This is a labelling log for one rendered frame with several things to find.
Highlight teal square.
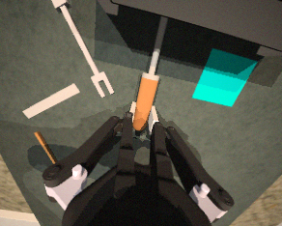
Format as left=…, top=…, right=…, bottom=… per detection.
left=193, top=48, right=258, bottom=107

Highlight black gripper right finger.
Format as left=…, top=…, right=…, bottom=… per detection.
left=148, top=106, right=234, bottom=223

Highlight cream flat bar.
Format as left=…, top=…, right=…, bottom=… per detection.
left=22, top=84, right=79, bottom=118

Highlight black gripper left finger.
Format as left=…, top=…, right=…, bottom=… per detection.
left=42, top=102, right=136, bottom=210

